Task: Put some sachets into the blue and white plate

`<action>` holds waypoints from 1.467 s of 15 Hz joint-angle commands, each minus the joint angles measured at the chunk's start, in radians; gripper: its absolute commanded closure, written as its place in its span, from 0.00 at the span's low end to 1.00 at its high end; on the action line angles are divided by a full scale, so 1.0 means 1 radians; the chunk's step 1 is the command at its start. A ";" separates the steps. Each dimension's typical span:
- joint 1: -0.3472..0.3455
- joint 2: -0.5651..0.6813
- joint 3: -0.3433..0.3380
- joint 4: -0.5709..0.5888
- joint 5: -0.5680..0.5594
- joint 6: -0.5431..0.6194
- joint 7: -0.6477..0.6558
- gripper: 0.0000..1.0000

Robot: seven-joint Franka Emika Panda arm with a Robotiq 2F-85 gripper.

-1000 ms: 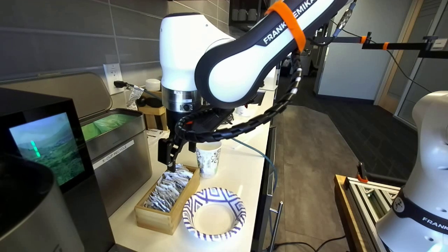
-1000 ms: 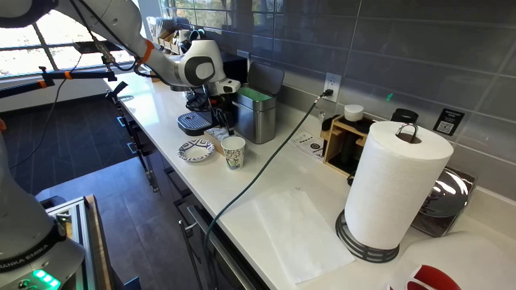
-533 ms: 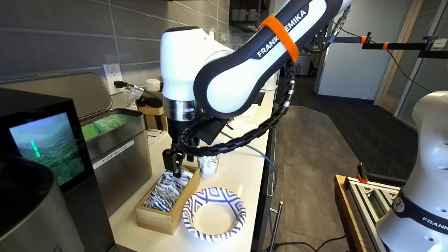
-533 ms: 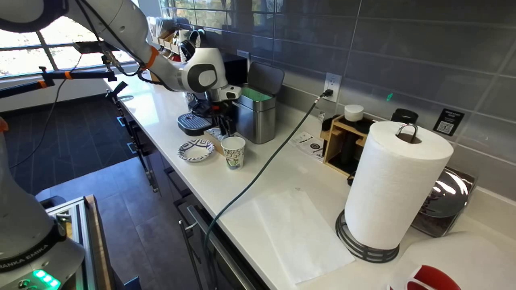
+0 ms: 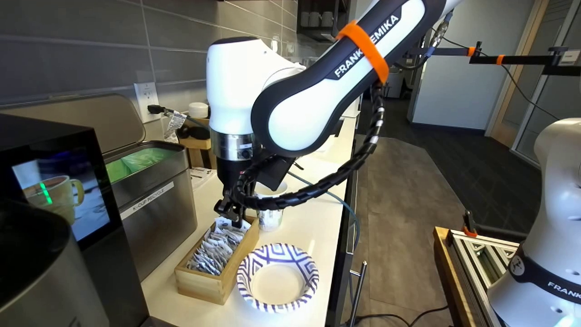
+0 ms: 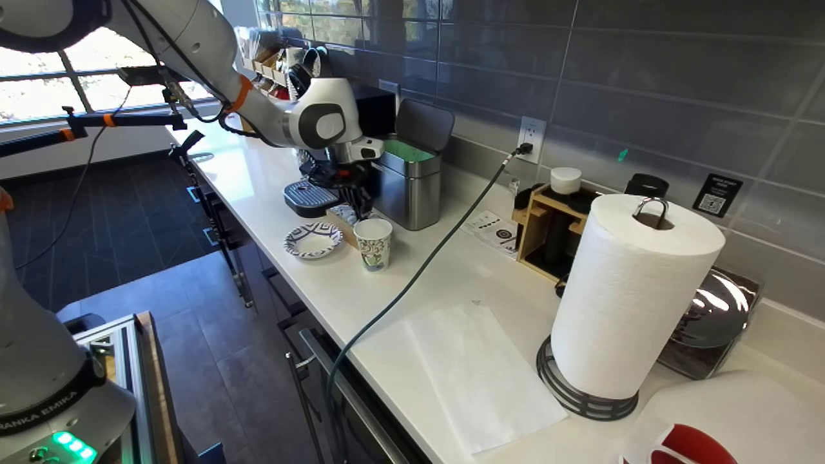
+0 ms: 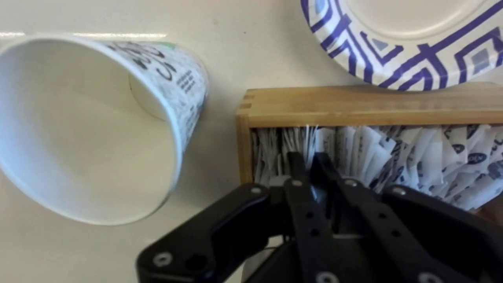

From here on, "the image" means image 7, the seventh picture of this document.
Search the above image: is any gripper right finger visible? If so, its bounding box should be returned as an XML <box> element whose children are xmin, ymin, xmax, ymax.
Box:
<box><xmin>310</xmin><ymin>152</ymin><xmax>503</xmax><ymax>283</ymax></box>

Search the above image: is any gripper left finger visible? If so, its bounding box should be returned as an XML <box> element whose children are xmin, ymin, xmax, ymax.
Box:
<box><xmin>136</xmin><ymin>152</ymin><xmax>339</xmax><ymax>283</ymax></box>

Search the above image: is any row of white sachets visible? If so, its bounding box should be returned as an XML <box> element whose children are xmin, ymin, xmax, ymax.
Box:
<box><xmin>251</xmin><ymin>124</ymin><xmax>503</xmax><ymax>212</ymax></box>

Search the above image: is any blue and white paper plate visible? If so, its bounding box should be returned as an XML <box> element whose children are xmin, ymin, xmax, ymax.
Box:
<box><xmin>300</xmin><ymin>0</ymin><xmax>503</xmax><ymax>92</ymax></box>

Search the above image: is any wooden sachet box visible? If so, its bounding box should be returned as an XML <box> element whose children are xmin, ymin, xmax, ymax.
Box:
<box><xmin>235</xmin><ymin>83</ymin><xmax>503</xmax><ymax>226</ymax></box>

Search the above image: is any white printed paper cup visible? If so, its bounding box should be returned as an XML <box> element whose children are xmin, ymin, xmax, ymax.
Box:
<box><xmin>0</xmin><ymin>35</ymin><xmax>209</xmax><ymax>226</ymax></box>

